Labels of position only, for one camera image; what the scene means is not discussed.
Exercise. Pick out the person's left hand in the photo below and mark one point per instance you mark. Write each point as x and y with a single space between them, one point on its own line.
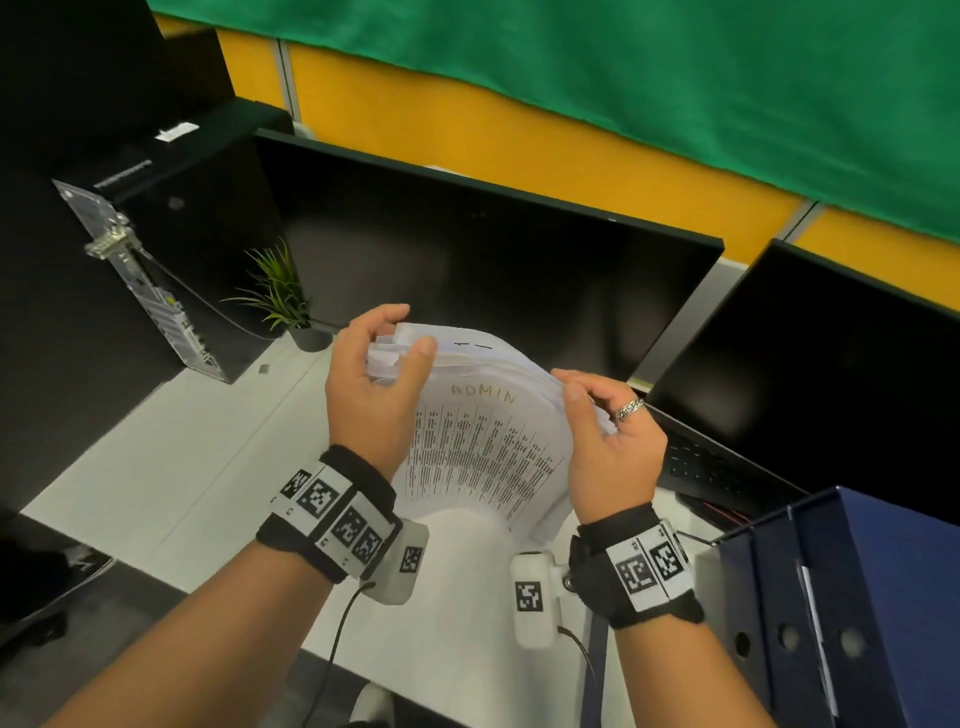
367 405

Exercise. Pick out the person's right hand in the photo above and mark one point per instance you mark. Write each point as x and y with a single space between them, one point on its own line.
615 465

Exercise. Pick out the stack of white printed papers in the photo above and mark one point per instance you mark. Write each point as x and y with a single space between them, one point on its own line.
487 442

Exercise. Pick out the person's right forearm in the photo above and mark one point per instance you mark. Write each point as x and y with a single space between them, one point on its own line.
690 675

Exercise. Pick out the person's left forearm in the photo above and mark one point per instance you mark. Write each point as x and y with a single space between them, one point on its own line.
195 652

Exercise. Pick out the black keyboard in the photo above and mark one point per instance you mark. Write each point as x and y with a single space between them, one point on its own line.
712 469

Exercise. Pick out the black right wristband with markers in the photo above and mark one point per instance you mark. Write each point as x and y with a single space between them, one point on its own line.
592 577

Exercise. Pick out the black wristband with markers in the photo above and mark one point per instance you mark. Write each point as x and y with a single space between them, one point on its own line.
285 532
592 577

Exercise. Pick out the small green potted plant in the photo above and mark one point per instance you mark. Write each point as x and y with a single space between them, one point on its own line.
285 300

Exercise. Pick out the black left wristband with markers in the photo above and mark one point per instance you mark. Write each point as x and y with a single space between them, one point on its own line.
285 532

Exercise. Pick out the large black monitor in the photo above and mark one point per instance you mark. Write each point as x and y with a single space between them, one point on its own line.
487 262

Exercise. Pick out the black computer tower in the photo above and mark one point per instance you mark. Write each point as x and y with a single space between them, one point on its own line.
217 240

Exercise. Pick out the smaller black monitor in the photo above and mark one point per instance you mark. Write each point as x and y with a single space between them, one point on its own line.
825 390

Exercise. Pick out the yellow partition panel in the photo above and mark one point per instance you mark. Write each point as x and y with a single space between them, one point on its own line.
487 135

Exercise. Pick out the black side panel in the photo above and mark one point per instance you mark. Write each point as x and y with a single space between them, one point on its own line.
60 337

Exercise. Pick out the white sticker on tower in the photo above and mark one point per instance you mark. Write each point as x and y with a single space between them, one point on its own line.
177 132

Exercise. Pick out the black office chair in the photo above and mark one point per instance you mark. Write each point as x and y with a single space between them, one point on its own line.
37 570

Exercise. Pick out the green cloth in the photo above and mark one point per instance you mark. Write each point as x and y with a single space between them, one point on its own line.
600 82

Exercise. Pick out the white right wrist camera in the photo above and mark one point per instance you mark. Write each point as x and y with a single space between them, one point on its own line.
532 600

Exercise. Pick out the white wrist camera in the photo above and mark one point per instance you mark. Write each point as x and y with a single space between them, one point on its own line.
397 562
532 600

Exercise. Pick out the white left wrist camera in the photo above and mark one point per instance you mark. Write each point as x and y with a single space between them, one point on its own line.
397 562

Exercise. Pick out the grey partition post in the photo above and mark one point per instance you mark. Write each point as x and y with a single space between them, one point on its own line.
697 315
294 90

